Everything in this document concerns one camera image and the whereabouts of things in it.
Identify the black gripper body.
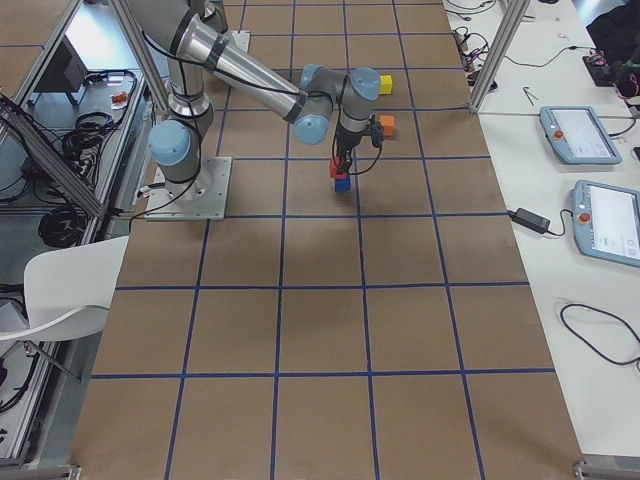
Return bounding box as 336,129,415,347
333,127,361,163

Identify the red wooden block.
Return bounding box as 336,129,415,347
329,157,348,180

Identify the blue wooden block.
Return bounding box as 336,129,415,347
334,176,351,193

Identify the orange wooden block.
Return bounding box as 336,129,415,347
379,115,396,139

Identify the yellow wooden block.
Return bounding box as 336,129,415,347
379,75,394,95

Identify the black allen key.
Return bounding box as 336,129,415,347
522,86,537,106

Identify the black power adapter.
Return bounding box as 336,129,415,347
508,208,550,234

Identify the upper teach pendant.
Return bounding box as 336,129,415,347
539,106,623,165

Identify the teach pendant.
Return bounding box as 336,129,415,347
539,106,623,165
571,180,639,267

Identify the lower teach pendant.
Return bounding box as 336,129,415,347
571,180,639,267

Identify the white chair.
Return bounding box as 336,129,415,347
1,236,129,342

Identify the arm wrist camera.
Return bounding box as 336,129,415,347
367,115,384,149

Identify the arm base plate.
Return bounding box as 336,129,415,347
227,30,251,53
144,156,232,221

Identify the aluminium frame post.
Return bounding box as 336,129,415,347
468,0,530,114

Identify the black cable on desk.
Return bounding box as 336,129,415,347
552,294,640,374

